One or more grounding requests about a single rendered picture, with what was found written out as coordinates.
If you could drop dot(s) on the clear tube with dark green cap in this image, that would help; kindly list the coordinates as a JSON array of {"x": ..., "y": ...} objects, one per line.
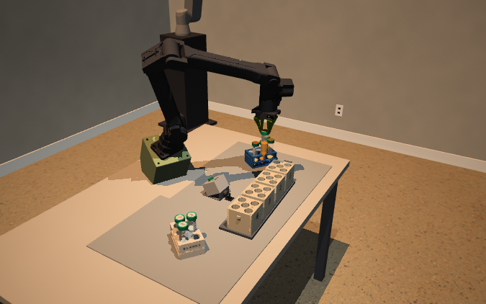
[{"x": 178, "y": 218}]

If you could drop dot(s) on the sample tube with orange liquid and dark green cap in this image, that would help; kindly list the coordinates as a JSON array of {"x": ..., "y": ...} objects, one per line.
[{"x": 264, "y": 142}]

